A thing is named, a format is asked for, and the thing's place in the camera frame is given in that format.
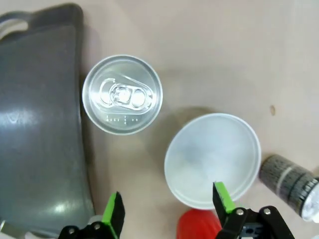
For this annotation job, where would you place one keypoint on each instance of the red plastic cup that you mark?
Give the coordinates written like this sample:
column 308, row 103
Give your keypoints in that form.
column 198, row 225

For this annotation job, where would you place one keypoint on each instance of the translucent white plastic cup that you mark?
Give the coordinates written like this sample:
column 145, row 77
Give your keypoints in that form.
column 211, row 159

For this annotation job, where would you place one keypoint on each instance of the grey plastic tray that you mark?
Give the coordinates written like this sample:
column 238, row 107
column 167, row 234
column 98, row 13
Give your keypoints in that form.
column 37, row 124

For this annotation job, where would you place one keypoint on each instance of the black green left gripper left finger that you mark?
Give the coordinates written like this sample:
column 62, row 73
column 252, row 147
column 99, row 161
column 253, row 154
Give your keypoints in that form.
column 115, row 211

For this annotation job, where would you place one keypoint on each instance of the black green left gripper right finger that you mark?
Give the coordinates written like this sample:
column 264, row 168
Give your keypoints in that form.
column 224, row 199

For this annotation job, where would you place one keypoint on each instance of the white plate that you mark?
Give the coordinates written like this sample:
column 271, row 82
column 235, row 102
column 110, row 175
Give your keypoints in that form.
column 3, row 25

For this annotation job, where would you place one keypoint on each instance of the silver aluminium drink can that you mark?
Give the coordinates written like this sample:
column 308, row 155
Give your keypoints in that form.
column 122, row 95

